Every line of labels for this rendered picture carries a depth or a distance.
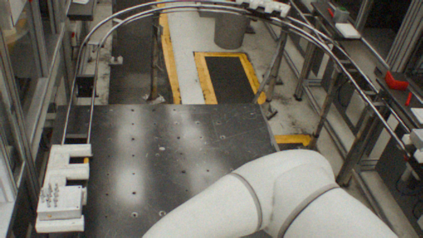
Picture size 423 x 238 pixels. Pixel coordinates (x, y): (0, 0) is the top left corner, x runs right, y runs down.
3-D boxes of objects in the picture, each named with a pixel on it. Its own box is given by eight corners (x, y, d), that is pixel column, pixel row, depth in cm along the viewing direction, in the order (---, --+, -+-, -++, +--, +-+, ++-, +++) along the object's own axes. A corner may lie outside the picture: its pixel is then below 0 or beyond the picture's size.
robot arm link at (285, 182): (227, 152, 61) (284, 213, 53) (307, 121, 70) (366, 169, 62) (216, 204, 70) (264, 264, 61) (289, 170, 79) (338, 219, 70)
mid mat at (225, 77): (274, 114, 321) (274, 113, 320) (208, 116, 310) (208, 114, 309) (245, 53, 396) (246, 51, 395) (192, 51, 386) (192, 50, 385)
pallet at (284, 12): (234, 11, 279) (236, -2, 273) (240, 5, 290) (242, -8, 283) (282, 25, 271) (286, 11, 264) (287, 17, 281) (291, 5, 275)
